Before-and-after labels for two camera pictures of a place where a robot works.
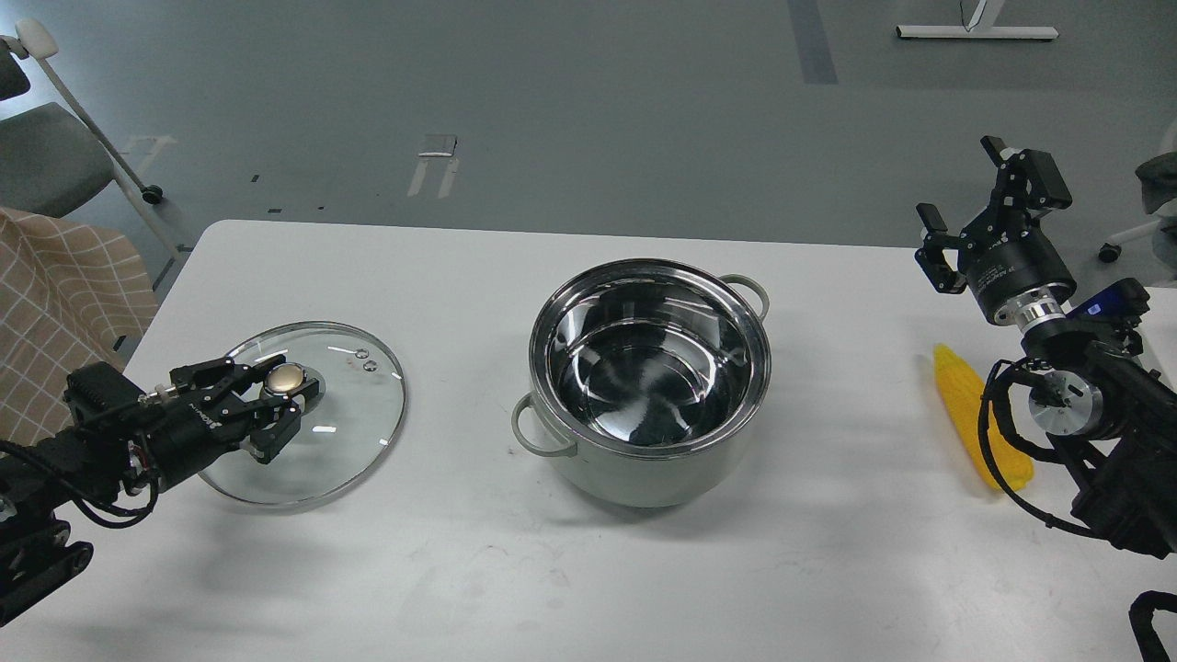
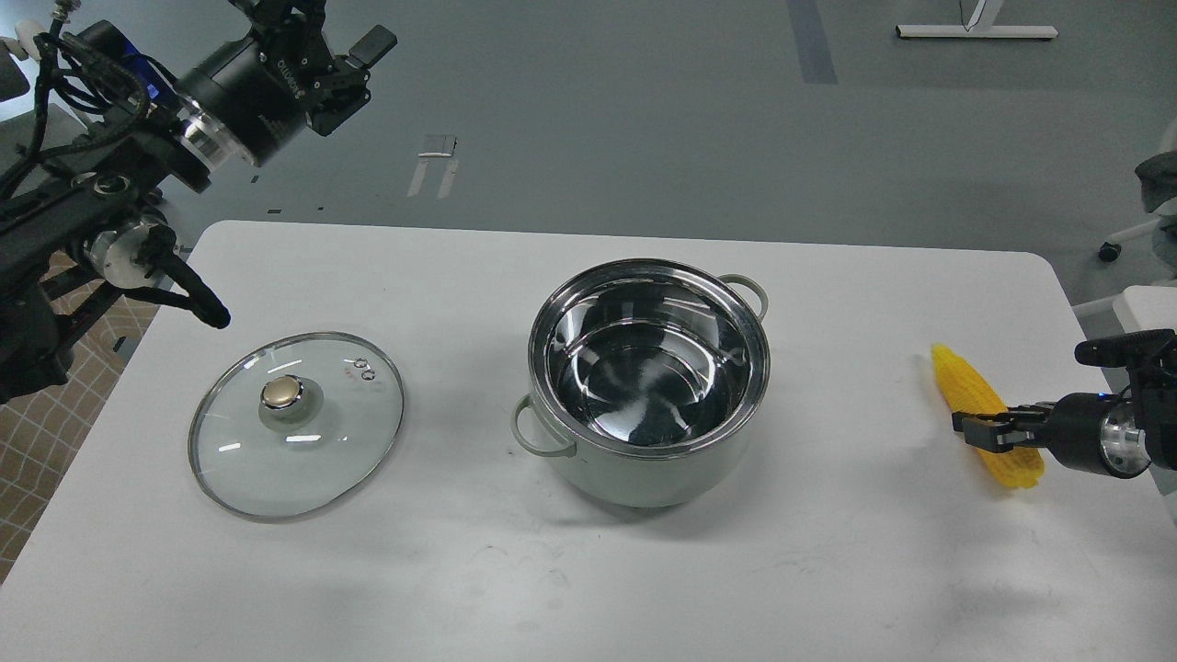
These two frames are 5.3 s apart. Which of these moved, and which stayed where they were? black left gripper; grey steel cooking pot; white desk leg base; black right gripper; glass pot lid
Moved: black right gripper; black left gripper
Stayed: glass pot lid; grey steel cooking pot; white desk leg base
